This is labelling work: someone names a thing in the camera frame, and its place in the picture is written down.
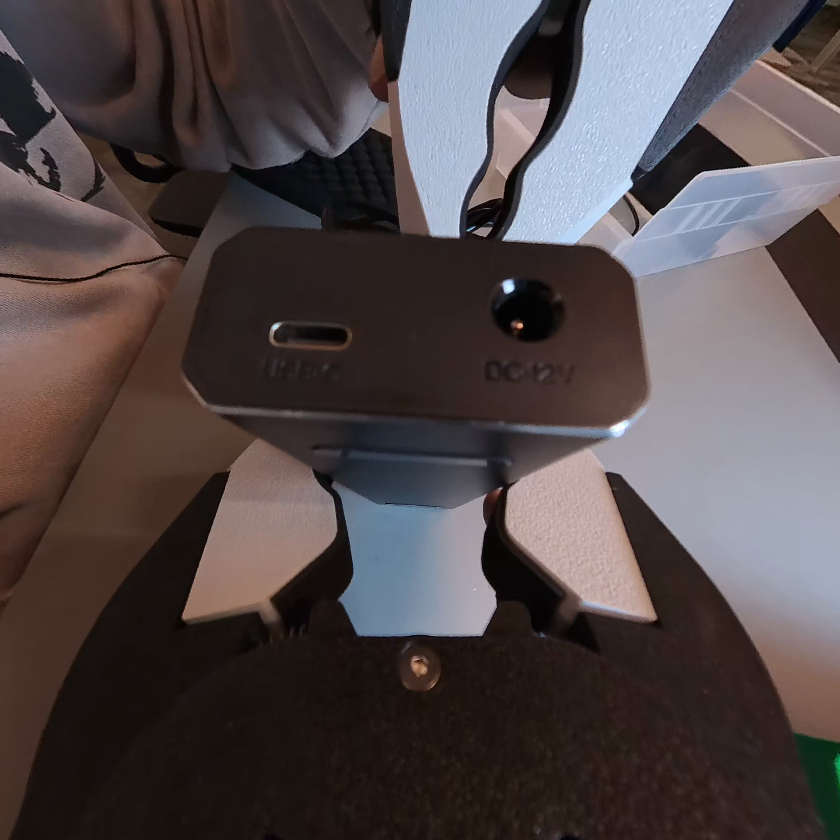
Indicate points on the person's torso in grey sweatshirt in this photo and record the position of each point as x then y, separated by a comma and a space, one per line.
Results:
65, 328

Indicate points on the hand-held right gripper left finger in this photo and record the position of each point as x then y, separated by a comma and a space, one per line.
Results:
262, 538

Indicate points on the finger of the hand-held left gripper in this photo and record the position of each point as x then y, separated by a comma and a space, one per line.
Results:
610, 118
439, 131

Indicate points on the black wrist rest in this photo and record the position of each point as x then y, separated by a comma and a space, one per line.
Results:
354, 177

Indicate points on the grey metal usb hub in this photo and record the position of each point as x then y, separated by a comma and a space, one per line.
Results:
420, 328

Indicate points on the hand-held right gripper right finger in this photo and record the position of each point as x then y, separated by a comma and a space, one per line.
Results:
577, 544

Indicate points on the clear plastic bin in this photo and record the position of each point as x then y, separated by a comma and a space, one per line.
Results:
722, 216

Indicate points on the grey fabric panel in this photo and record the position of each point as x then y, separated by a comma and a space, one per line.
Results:
709, 85

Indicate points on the green plastic bin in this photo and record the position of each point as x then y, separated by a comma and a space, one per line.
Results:
817, 787

